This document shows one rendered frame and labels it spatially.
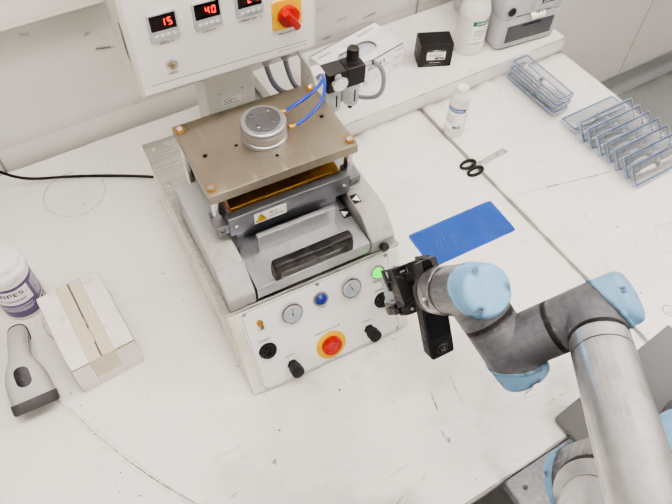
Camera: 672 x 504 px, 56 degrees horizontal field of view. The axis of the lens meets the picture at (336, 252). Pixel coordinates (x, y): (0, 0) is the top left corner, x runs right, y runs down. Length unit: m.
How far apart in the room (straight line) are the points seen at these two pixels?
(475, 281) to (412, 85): 0.96
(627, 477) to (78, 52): 1.34
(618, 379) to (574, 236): 0.79
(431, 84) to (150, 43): 0.86
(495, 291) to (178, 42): 0.63
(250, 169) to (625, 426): 0.67
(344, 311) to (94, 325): 0.46
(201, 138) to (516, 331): 0.60
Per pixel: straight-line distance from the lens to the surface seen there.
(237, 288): 1.08
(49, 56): 1.57
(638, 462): 0.72
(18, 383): 1.28
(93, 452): 1.26
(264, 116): 1.10
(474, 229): 1.48
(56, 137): 1.70
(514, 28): 1.87
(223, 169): 1.07
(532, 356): 0.90
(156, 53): 1.11
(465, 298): 0.84
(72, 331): 1.27
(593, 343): 0.82
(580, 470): 1.01
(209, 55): 1.14
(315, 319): 1.18
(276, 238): 1.12
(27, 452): 1.30
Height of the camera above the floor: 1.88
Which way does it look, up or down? 54 degrees down
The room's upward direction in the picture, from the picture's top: 2 degrees clockwise
